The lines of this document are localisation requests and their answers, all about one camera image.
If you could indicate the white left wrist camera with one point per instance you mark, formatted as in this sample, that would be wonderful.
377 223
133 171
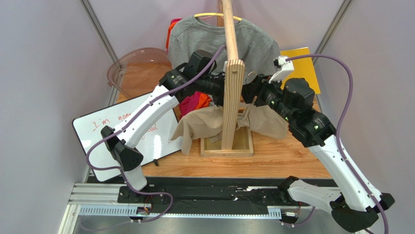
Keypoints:
224 66

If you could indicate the grey t shirt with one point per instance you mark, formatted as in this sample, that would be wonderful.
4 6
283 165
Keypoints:
256 48

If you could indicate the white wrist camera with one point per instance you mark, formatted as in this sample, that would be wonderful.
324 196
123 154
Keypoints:
224 66
283 67

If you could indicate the orange cloth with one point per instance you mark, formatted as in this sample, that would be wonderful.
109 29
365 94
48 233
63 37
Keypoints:
204 100

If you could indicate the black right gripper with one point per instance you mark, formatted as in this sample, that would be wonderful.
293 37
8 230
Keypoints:
248 91

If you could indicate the clear pink plastic bowl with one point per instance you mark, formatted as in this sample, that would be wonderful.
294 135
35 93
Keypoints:
139 71

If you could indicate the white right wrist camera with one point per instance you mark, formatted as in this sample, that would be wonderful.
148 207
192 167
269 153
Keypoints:
283 67

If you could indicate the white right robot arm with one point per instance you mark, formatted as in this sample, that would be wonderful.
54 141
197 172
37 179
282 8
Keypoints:
357 204

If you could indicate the beige t shirt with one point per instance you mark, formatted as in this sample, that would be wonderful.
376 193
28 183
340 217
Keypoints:
208 123

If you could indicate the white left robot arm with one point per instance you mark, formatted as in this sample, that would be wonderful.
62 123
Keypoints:
176 84

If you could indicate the yellow plastic hanger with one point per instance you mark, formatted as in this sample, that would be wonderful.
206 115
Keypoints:
220 16

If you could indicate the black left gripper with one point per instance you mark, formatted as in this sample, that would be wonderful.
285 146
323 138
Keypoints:
219 101

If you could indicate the white board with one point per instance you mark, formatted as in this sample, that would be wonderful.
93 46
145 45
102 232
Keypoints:
154 144

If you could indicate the wooden clothes rack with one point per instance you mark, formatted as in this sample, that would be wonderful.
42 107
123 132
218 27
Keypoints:
233 142

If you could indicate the orange plastic hanger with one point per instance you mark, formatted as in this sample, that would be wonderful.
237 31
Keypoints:
242 104

